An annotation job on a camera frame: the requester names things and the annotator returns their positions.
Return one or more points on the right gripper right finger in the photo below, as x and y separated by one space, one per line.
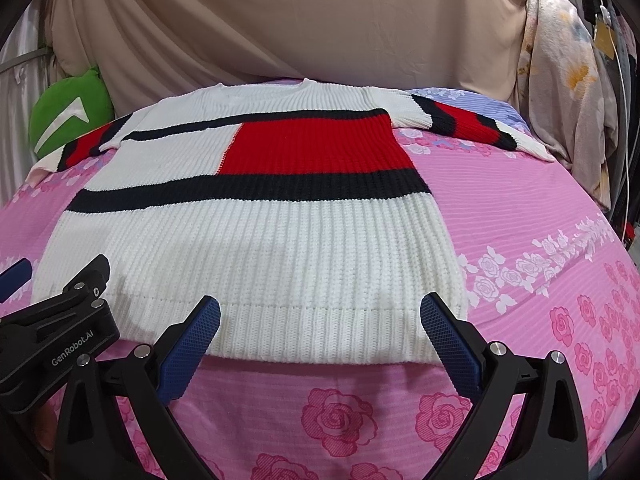
549 439

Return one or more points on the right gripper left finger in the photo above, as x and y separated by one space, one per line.
92 441

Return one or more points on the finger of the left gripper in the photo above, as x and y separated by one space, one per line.
14 277
89 283

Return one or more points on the white red black knit sweater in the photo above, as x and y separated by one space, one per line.
293 205

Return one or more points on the green plush pillow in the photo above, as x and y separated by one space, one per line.
68 109

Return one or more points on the silver satin curtain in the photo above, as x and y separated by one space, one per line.
24 77

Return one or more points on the beige draped curtain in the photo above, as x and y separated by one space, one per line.
146 50

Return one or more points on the floral cream hanging cloth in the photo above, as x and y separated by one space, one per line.
566 96

